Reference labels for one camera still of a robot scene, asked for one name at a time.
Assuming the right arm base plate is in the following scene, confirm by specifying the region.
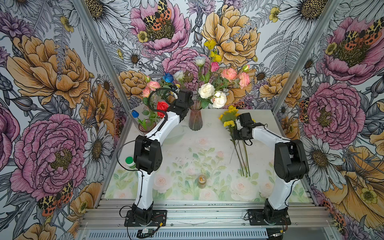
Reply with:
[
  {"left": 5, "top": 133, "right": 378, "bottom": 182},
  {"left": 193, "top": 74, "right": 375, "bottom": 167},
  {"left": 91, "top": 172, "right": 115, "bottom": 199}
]
[{"left": 248, "top": 208, "right": 292, "bottom": 226}]

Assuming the aluminium rail frame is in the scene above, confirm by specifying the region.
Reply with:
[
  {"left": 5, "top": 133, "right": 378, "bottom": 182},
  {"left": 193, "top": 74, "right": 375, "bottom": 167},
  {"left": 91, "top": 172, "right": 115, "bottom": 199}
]
[{"left": 77, "top": 199, "right": 342, "bottom": 240}]

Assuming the small yellow wildflower sprig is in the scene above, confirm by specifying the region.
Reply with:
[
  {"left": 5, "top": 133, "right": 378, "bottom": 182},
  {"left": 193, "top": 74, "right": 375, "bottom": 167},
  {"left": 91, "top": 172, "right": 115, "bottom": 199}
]
[{"left": 204, "top": 40, "right": 222, "bottom": 63}]

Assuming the blue rose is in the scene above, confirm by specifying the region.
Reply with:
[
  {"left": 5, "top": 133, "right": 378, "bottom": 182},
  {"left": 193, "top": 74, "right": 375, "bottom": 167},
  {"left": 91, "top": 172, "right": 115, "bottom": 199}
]
[{"left": 163, "top": 73, "right": 174, "bottom": 84}]

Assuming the small blue rosebud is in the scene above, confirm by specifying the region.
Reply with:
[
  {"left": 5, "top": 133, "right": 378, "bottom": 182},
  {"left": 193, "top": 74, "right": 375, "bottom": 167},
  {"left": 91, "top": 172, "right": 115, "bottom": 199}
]
[{"left": 131, "top": 110, "right": 139, "bottom": 118}]

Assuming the large sunflower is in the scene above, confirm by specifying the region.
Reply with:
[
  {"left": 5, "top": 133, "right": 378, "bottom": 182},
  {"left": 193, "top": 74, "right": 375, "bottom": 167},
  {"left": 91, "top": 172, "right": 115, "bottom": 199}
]
[{"left": 219, "top": 106, "right": 239, "bottom": 124}]

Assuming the floral table mat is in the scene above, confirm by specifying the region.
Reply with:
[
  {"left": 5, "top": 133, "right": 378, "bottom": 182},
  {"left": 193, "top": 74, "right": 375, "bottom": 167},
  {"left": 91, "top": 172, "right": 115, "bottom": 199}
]
[{"left": 104, "top": 143, "right": 310, "bottom": 203}]

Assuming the ribbed glass vase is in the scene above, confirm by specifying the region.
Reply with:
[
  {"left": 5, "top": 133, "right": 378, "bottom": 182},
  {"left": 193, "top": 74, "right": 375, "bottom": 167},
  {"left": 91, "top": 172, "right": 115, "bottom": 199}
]
[
  {"left": 138, "top": 119, "right": 157, "bottom": 134},
  {"left": 189, "top": 100, "right": 203, "bottom": 131}
]

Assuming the white rose bunch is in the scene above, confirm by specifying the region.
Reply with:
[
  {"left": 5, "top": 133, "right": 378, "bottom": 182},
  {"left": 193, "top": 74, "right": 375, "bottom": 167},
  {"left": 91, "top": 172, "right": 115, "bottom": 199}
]
[{"left": 173, "top": 52, "right": 231, "bottom": 109}]

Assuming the yellow ranunculus flower stem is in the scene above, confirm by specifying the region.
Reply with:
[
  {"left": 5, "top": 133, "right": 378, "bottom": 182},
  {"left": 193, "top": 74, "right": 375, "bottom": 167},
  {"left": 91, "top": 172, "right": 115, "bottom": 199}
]
[{"left": 243, "top": 141, "right": 251, "bottom": 177}]

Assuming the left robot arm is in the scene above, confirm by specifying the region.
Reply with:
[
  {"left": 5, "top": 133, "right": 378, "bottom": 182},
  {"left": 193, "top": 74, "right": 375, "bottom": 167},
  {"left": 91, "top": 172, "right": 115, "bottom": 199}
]
[{"left": 132, "top": 88, "right": 194, "bottom": 226}]

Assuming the green cap white bottle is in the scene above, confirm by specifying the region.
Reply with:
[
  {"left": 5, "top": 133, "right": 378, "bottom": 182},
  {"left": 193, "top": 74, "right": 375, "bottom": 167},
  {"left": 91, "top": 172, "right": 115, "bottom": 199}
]
[{"left": 125, "top": 157, "right": 136, "bottom": 169}]

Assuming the small glass spice jar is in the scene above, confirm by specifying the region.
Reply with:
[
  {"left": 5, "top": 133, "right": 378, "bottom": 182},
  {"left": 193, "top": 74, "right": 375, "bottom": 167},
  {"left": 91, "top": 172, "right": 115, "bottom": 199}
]
[{"left": 197, "top": 175, "right": 207, "bottom": 189}]

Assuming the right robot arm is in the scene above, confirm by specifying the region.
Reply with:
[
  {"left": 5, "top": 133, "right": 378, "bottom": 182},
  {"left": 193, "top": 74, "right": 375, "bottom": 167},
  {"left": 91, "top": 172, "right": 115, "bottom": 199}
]
[{"left": 234, "top": 113, "right": 309, "bottom": 226}]

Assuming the red rose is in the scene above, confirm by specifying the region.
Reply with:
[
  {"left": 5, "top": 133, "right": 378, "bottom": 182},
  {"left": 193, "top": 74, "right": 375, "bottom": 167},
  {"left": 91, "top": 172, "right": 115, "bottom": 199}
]
[{"left": 157, "top": 102, "right": 169, "bottom": 118}]

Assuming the pink carnation stem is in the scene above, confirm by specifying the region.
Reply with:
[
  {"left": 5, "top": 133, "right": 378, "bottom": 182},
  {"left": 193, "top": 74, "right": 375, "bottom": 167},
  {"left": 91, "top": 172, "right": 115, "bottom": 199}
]
[{"left": 141, "top": 76, "right": 161, "bottom": 122}]

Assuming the pink rose bunch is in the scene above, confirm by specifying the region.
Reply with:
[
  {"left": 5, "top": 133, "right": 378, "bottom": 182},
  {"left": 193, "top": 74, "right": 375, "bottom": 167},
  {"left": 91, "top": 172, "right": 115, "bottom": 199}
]
[{"left": 211, "top": 65, "right": 251, "bottom": 91}]

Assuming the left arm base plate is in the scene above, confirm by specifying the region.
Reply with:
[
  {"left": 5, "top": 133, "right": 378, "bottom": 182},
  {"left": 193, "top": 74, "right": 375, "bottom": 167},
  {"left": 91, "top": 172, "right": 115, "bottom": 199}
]
[{"left": 124, "top": 210, "right": 167, "bottom": 227}]

